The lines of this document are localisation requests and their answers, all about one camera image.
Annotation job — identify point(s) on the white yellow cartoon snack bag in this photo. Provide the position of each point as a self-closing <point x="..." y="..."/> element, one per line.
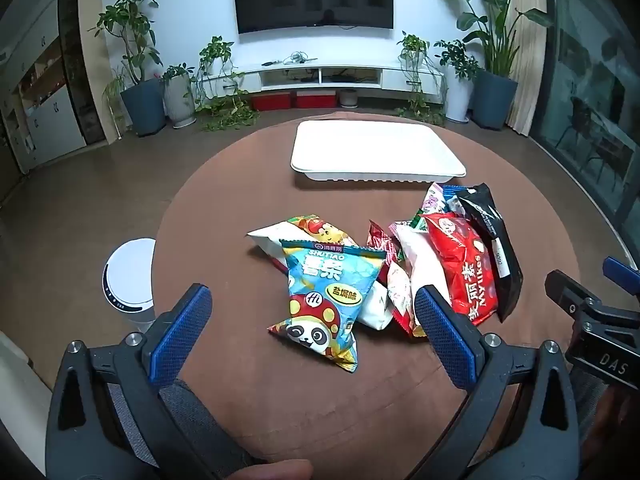
<point x="270" y="240"/>

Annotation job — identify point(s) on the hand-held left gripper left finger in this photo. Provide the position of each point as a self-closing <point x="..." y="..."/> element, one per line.
<point x="180" y="340"/>

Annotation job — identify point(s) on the trailing pothos plant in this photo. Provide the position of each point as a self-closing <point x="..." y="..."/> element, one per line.
<point x="215" y="52"/>

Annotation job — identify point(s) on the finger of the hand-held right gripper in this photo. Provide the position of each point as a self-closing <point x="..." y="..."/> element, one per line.
<point x="622" y="275"/>
<point x="565" y="292"/>

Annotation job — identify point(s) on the small grey pot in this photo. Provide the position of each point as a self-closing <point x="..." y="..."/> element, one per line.
<point x="348" y="98"/>

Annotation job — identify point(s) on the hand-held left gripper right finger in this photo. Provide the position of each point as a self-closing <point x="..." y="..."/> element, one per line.
<point x="445" y="340"/>

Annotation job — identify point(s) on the trailing plant on cabinet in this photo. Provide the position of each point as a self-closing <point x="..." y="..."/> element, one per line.
<point x="414" y="45"/>

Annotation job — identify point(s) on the person's left hand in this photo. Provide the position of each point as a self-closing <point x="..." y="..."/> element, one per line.
<point x="275" y="471"/>

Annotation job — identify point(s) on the white plastic tray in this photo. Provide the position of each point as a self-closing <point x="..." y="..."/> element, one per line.
<point x="370" y="147"/>

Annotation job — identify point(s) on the beige curtain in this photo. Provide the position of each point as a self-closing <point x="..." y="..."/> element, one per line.
<point x="530" y="85"/>

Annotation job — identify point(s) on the green snack packet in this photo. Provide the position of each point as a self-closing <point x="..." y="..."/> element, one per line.
<point x="419" y="220"/>

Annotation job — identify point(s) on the large-leaf plant in blue pot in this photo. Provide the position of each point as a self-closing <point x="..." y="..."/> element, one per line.
<point x="495" y="97"/>

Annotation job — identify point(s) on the red white snack packet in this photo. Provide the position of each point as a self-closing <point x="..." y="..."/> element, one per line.
<point x="400" y="290"/>

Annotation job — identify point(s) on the white wall cupboard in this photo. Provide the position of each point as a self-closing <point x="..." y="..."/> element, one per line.
<point x="50" y="120"/>

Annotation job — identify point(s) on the plant in white ribbed pot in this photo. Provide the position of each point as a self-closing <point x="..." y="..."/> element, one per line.
<point x="180" y="100"/>

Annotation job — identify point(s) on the blue panda chips bag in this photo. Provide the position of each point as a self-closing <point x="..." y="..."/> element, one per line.
<point x="320" y="300"/>

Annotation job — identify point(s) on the bushy plant in white pot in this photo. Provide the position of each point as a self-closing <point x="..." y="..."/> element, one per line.
<point x="457" y="95"/>

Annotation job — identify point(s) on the white round bin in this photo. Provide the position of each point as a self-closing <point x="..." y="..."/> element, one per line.
<point x="130" y="280"/>

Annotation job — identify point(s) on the white television cabinet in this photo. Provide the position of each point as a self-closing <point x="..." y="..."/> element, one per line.
<point x="395" y="82"/>

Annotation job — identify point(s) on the black snack bag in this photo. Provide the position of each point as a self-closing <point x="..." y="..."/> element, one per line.
<point x="480" y="210"/>

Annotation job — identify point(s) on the large red snack bag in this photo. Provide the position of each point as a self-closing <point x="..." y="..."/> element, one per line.
<point x="460" y="260"/>

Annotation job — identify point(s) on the tall plant in blue pot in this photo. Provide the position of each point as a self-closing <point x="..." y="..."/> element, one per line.
<point x="145" y="105"/>

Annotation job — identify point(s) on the blue roll cake bag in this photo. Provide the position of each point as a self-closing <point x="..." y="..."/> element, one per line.
<point x="452" y="191"/>

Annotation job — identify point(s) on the glass sliding door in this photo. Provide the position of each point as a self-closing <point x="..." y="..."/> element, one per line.
<point x="590" y="85"/>

